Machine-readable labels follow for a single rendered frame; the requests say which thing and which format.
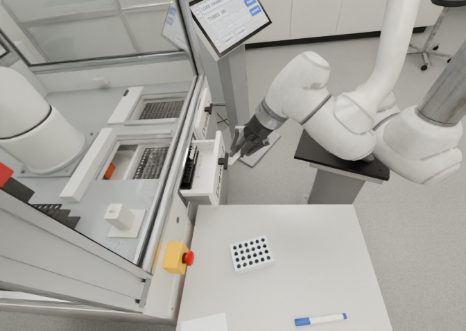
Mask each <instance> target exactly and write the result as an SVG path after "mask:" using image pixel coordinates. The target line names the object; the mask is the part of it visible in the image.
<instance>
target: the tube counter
mask: <svg viewBox="0 0 466 331"><path fill-rule="evenodd" d="M241 6H243V4H242V3H241V0H236V1H233V2H232V3H229V4H227V5H226V6H224V7H222V8H220V9H219V11H220V12H221V14H222V16H225V15H227V14H229V13H231V12H232V11H234V10H236V9H238V8H240V7H241Z"/></svg>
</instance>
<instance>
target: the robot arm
mask: <svg viewBox="0 0 466 331"><path fill-rule="evenodd" d="M420 1H421V0H387V2H386V9H385V13H384V17H383V24H382V28H381V35H380V39H379V46H378V50H377V56H376V60H375V64H374V69H373V70H372V73H371V75H370V77H369V79H368V80H367V81H366V83H363V84H361V85H359V86H358V87H357V88H355V89H354V90H352V91H351V92H348V93H344V92H343V93H342V94H341V95H339V96H336V97H334V96H333V95H331V94H330V93H329V91H328V90H327V89H326V87H325V84H326V83H327V81H328V79H329V75H330V69H331V67H330V65H329V63H328V62H327V61H326V60H325V59H324V58H322V57H321V56H319V55H318V54H317V53H314V52H312V51H305V52H304V53H301V54H300V55H298V56H296V57H295V58H294V59H292V61H290V62H289V63H288V64H287V66H285V68H283V70H281V71H280V72H279V74H278V75H277V76H276V78H275V79H274V81H273V82H272V84H271V85H270V87H269V90H268V93H267V94H266V95H265V97H264V98H263V100H262V101H261V103H260V104H259V105H258V106H257V107H256V109H255V114H254V115H253V116H252V118H251V119H250V120H249V122H248V123H246V124H245V125H244V126H239V125H238V124H236V125H235V133H234V136H233V138H232V142H231V145H230V150H231V152H230V156H229V158H228V163H227V164H228V165H230V166H232V164H233V163H234V162H235V161H236V160H239V159H240V158H243V157H244V155H246V156H250V155H252V154H253V153H255V152H257V151H258V150H259V149H261V148H263V147H265V146H268V145H270V139H269V138H268V136H269V134H271V133H272V132H273V131H274V130H277V129H278V128H280V127H281V126H282V124H283V123H284V122H285V121H286V120H288V119H289V118H292V119H294V120H295V121H296V122H298V123H299V124H300V125H301V126H302V127H303V128H304V129H305V130H306V131H307V132H308V134H309V135H310V136H311V137H312V138H313V139H314V140H315V141H317V143H319V145H321V146H322V147H323V148H325V151H326V152H327V153H332V154H334V155H335V156H337V157H339V158H342V159H344V160H353V161H355V160H363V161H365V162H368V163H371V162H373V160H374V156H375V157H376V158H377V159H378V160H379V161H380V162H382V163H383V164H384V165H386V166H387V167H388V168H389V169H390V170H392V171H393V172H395V173H396V174H397V175H399V176H401V177H402V178H405V179H407V180H409V181H411V182H414V183H417V184H423V185H432V184H434V183H436V182H438V181H440V180H442V179H444V178H446V177H447V176H449V175H451V174H452V173H454V172H455V171H457V170H458V169H459V168H460V163H461V162H462V153H461V151H460V150H459V149H458V148H456V146H457V144H458V141H459V139H460V137H461V136H462V134H463V127H462V124H461V121H460V120H461V119H462V118H463V117H464V116H465V115H466V40H465V41H464V42H463V44H462V45H461V47H460V48H459V50H457V52H456V54H455V55H454V56H453V58H452V59H451V60H450V62H449V63H448V65H447V66H446V67H445V69H444V70H443V71H442V73H441V74H440V75H439V77H438V78H437V80H436V81H435V83H434V84H433V85H432V86H431V88H430V89H429V91H428V92H427V93H426V95H425V96H424V98H423V99H422V100H421V101H420V103H419V104H418V105H414V106H411V107H409V108H406V109H404V110H403V111H402V112H401V110H400V109H399V108H398V106H397V104H396V103H395V96H394V94H393V92H392V89H393V87H394V86H395V84H396V82H397V80H398V78H399V75H400V73H401V70H402V67H403V64H404V61H405V57H406V53H407V50H408V46H409V42H410V39H411V35H412V32H413V27H414V24H415V19H416V17H417V12H418V8H419V6H420ZM242 131H243V132H244V135H243V137H242V138H241V139H240V140H239V142H238V143H237V144H236V142H237V140H238V138H239V134H241V132H242ZM245 143H246V144H245ZM244 144H245V145H244Z"/></svg>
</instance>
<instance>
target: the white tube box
mask: <svg viewBox="0 0 466 331"><path fill-rule="evenodd" d="M230 250H231V254H232V259H233V263H234V270H235V272H236V274H237V275H238V274H241V273H245V272H248V271H252V270H255V269H260V268H262V267H265V266H270V265H272V264H274V259H273V254H272V252H271V249H270V246H269V243H268V240H267V237H266V235H262V236H260V237H255V238H252V239H248V240H245V241H240V242H237V243H234V244H230Z"/></svg>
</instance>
